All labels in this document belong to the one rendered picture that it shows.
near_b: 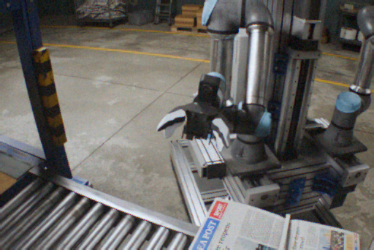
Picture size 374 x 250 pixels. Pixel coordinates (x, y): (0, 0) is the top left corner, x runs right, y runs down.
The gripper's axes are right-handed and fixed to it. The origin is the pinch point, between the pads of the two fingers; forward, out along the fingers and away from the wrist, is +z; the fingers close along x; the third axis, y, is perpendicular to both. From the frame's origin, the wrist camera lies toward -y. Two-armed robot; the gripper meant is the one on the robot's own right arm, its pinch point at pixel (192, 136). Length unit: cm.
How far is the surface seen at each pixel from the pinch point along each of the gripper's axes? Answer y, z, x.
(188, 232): 43.7, -10.7, -3.1
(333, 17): 37, -669, -201
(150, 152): 132, -156, 52
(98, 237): 48, -2, 25
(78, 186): 50, -22, 43
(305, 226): 16.6, 1.5, -30.5
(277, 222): 17.8, 0.8, -23.9
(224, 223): 18.9, 3.8, -11.3
